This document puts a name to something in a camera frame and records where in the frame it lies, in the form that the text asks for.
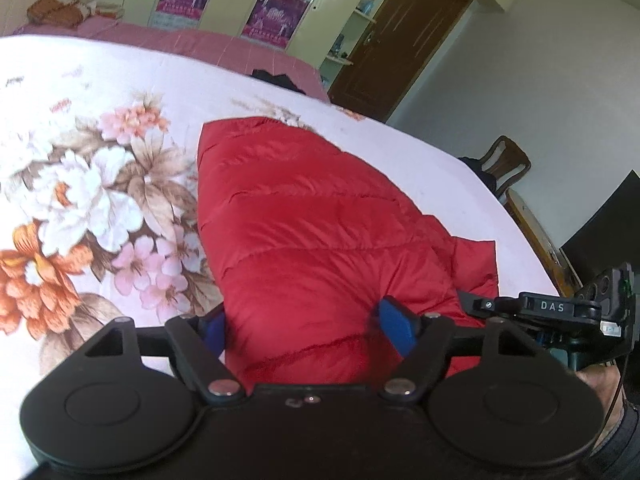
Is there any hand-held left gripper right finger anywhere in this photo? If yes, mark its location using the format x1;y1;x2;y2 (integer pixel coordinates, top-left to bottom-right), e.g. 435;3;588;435
376;297;526;404

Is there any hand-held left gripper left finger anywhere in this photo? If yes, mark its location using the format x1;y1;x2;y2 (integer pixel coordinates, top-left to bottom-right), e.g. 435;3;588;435
84;307;247;405

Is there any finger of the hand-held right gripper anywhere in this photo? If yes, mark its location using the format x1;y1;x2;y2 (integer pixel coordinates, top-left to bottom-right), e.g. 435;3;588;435
457;290;524;322

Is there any red puffer jacket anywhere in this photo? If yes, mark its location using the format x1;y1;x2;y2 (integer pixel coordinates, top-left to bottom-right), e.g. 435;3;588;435
196;116;501;387

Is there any wooden table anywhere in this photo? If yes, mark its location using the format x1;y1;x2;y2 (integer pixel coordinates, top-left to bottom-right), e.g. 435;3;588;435
504;189;577;297

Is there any black panel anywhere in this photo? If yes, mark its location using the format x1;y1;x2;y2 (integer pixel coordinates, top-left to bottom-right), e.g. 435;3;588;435
559;170;640;301

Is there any dark cloth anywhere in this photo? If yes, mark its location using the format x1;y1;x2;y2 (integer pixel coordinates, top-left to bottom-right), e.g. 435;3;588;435
457;156;501;196

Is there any wooden chair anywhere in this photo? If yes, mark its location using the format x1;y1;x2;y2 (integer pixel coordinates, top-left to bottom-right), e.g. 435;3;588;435
457;135;532;198

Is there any white floral blanket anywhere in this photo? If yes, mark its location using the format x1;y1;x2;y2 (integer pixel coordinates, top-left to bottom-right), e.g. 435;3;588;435
0;34;562;478

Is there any black cloth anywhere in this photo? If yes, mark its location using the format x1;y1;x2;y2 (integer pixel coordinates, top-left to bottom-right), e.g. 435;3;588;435
250;68;307;96

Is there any brown wooden door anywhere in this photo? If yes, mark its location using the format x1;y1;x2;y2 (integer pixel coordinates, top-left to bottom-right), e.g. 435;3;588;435
327;0;474;124

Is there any pink bed sheet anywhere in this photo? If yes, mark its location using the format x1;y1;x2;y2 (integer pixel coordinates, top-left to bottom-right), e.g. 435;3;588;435
12;15;332;106

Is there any cream corner shelf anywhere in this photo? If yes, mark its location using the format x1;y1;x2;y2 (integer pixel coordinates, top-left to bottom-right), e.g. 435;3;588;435
320;0;403;67

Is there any black cable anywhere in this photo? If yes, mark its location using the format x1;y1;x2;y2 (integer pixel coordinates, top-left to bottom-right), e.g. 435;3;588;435
602;340;632;433

